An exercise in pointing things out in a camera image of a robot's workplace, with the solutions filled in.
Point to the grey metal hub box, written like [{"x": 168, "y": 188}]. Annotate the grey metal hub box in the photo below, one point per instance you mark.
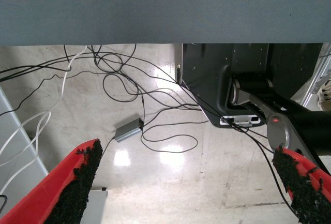
[{"x": 126, "y": 131}]

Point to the beige shoe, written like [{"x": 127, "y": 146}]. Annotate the beige shoe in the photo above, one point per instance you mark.
[{"x": 326, "y": 89}]

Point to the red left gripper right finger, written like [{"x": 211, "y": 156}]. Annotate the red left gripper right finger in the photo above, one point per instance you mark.
[{"x": 307, "y": 193}]

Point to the dark grey table cloth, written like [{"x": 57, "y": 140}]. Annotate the dark grey table cloth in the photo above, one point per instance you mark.
[{"x": 155, "y": 9}]

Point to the aluminium frame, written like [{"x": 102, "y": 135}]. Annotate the aluminium frame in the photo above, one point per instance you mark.
[{"x": 314, "y": 84}]

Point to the white metal box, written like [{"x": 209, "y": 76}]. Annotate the white metal box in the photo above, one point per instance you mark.
[{"x": 98, "y": 208}]

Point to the grey black torso link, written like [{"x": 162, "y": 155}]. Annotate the grey black torso link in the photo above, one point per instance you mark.
[{"x": 278, "y": 131}]

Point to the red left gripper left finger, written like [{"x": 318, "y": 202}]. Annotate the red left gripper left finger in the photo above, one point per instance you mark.
[{"x": 38, "y": 198}]

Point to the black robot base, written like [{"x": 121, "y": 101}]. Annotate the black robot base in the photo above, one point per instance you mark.
[{"x": 207, "y": 74}]

